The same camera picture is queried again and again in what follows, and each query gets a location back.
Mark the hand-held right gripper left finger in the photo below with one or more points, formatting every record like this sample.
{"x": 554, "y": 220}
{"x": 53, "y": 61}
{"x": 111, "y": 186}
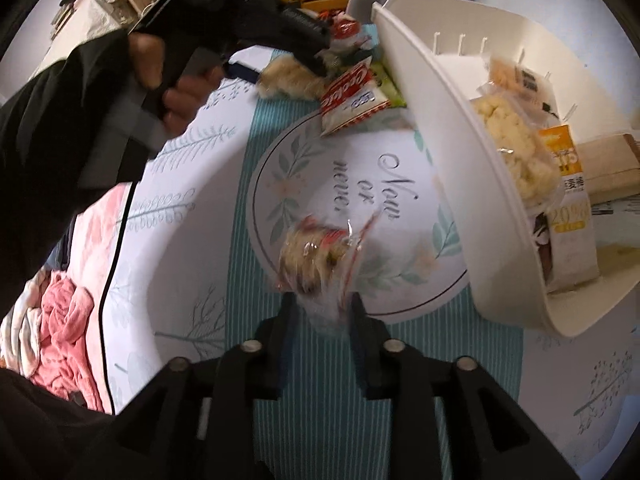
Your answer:
{"x": 289, "y": 325}

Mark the white plastic bin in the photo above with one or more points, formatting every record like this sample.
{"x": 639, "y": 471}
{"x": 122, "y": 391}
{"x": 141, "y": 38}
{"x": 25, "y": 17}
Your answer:
{"x": 450, "y": 135}

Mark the pink floral blanket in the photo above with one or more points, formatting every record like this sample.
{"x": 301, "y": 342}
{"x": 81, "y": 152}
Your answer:
{"x": 65, "y": 320}

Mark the red white candy packet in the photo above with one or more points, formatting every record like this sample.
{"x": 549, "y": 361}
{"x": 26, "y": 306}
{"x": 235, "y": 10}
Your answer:
{"x": 346, "y": 27}

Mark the beige cardboard box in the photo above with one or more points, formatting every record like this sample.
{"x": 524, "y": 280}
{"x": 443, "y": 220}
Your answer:
{"x": 610, "y": 165}

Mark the small brown snack packet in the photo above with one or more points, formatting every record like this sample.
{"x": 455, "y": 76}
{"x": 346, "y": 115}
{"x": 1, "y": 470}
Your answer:
{"x": 542, "y": 255}

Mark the person's dark clothing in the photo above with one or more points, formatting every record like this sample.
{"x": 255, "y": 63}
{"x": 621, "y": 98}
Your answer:
{"x": 40, "y": 435}

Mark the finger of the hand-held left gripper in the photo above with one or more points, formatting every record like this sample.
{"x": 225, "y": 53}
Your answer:
{"x": 312, "y": 60}
{"x": 305, "y": 22}

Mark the yellow biscuit packet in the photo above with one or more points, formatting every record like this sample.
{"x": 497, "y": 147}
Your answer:
{"x": 510, "y": 77}

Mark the person's left forearm black sleeve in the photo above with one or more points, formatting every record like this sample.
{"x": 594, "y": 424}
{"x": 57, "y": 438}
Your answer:
{"x": 50, "y": 135}

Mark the person's left hand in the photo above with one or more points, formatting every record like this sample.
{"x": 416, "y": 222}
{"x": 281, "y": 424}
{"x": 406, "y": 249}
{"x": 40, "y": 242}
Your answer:
{"x": 147, "y": 60}

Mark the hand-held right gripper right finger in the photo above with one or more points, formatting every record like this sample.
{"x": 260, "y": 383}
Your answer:
{"x": 362, "y": 350}

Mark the orange white snack packet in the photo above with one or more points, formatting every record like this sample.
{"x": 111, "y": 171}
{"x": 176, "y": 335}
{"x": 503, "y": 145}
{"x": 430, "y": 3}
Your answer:
{"x": 570, "y": 220}

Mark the green snack packet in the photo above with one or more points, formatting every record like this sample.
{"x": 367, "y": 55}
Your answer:
{"x": 392, "y": 90}

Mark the red cookie packet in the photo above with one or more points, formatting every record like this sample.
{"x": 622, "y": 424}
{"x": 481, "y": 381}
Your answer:
{"x": 350, "y": 92}

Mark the printed teal white tablecloth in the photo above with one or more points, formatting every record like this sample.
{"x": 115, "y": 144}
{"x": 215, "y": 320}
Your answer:
{"x": 200, "y": 170}

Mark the clear brown cookie packet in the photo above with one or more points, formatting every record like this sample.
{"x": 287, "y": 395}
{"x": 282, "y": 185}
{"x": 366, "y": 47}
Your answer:
{"x": 320, "y": 260}

